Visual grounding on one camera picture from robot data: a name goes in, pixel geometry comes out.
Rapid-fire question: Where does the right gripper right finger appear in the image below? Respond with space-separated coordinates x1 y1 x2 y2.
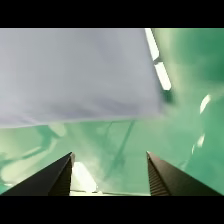
146 151 223 197

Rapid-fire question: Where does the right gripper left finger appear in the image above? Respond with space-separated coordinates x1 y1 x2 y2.
0 151 76 197

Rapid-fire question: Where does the lavender garment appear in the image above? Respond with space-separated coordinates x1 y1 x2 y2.
0 27 164 129

